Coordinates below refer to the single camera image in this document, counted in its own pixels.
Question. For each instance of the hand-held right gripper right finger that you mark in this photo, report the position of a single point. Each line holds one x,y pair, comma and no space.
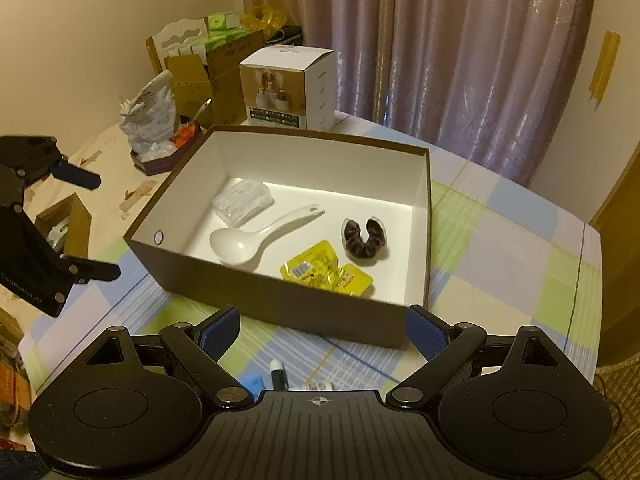
425,335

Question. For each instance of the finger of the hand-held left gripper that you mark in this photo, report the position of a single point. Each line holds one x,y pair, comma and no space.
97,271
75,176

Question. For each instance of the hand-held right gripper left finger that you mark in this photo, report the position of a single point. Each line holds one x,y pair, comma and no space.
220,331

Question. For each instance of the blue and white tube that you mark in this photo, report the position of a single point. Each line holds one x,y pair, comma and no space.
255,385

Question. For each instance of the small dark green tube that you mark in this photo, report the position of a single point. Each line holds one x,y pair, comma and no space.
279,372

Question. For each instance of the white plastic spoon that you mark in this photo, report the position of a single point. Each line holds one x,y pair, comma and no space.
235,245

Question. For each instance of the yellow packet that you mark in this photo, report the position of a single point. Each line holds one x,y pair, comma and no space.
352,280
310,265

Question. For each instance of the dark velvet scrunchie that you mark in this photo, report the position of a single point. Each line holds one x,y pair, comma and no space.
362,240

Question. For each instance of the small white bottle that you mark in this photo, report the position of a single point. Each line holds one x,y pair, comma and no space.
320,386

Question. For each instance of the clear plastic floss pick box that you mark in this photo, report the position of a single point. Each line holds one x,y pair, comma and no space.
242,202

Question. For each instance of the cream printed tablecloth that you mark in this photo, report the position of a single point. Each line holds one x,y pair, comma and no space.
105,160

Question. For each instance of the open cardboard box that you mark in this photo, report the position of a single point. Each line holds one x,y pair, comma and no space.
77,220

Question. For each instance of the dark red tray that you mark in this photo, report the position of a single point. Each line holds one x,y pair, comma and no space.
160,162

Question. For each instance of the crumpled plastic bag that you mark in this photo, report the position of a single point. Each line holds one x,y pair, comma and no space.
147,115

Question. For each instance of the orange packet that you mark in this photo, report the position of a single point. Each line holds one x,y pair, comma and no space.
185,135

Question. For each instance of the gold cardboard box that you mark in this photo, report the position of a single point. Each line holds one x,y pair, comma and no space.
187,85

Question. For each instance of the brown printed cardboard box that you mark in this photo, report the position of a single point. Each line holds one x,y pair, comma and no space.
232,80

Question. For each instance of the chair with quilted cover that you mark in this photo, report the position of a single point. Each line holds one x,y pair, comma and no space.
620,380

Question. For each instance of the wooden door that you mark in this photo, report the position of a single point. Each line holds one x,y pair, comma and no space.
620,260

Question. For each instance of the green tissue packs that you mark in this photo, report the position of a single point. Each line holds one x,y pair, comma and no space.
222,27

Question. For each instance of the white product box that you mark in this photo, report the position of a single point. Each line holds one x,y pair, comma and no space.
285,85

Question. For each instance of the yellow cellophane bow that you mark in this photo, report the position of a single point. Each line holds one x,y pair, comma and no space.
262,20

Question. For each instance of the dark bag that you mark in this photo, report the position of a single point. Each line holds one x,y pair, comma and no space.
287,35

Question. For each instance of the pink curtain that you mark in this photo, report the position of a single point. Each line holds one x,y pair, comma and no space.
425,60

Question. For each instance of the yellow wall tape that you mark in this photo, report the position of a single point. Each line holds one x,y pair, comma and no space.
604,65

